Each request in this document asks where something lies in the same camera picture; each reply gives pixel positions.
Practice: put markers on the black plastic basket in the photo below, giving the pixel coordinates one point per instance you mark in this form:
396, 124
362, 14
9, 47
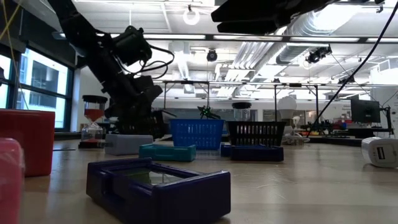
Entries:
255, 133
158, 129

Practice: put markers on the black ceiling-mounted camera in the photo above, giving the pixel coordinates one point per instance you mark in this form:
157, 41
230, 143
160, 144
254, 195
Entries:
317, 54

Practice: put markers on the black computer monitor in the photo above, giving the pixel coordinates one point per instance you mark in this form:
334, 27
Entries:
365, 111

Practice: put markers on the dark blue digital clock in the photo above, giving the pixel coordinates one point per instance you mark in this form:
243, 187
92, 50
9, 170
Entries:
192, 199
258, 154

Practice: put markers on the background workbench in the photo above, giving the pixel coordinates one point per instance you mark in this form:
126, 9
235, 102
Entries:
367, 132

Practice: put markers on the black device green lights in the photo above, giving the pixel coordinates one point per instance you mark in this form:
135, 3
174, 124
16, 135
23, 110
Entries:
206, 112

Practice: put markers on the grey cube charger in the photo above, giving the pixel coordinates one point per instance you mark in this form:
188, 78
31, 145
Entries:
127, 144

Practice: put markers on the teal digital clock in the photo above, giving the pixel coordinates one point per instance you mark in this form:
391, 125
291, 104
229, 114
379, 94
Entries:
168, 154

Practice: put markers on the pink bottle lower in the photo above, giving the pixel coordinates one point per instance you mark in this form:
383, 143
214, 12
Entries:
11, 180

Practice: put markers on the pink bottle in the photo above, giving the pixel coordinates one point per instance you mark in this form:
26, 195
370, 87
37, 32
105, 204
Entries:
28, 140
11, 180

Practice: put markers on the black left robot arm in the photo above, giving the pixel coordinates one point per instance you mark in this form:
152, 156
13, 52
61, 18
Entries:
84, 40

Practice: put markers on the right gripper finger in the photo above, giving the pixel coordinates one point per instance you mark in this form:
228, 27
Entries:
248, 11
248, 27

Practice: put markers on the silver wall charger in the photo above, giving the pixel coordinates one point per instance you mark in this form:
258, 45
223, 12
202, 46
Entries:
379, 152

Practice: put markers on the black aluminium rig frame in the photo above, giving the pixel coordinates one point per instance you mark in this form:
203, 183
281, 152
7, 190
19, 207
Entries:
335, 141

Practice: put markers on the blue plastic basket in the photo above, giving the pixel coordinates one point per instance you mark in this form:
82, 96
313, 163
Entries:
196, 133

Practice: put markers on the pink bottle upper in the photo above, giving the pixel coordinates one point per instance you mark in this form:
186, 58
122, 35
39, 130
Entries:
28, 140

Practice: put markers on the large window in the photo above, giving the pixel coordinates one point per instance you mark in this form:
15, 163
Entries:
43, 81

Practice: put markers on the white bulb table lamp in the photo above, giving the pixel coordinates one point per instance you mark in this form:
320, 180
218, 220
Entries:
286, 107

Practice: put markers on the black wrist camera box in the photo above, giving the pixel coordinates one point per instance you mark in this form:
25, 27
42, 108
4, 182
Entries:
132, 46

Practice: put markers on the red sand hourglass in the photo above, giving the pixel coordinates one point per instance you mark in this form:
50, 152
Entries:
93, 113

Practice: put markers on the black overhead camera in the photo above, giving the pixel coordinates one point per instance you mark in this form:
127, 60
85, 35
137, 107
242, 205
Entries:
212, 55

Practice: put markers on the background black metal frame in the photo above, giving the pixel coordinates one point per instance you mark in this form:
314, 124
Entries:
186, 82

